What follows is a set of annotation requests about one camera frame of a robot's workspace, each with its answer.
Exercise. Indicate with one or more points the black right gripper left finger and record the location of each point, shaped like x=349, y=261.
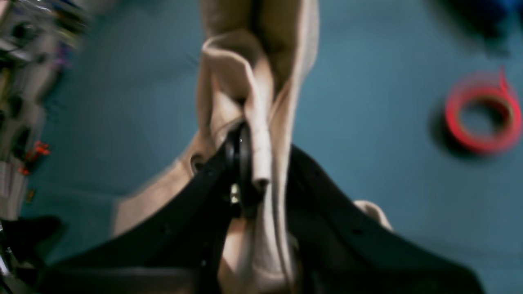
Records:
x=179, y=248

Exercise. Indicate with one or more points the red tape roll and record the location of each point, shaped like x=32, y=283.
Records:
x=483, y=114

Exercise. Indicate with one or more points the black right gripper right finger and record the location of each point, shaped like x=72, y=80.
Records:
x=343, y=251

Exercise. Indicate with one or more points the beige T-shirt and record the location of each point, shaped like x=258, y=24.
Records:
x=255, y=57

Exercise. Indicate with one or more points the blue table cloth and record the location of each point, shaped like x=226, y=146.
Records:
x=369, y=113

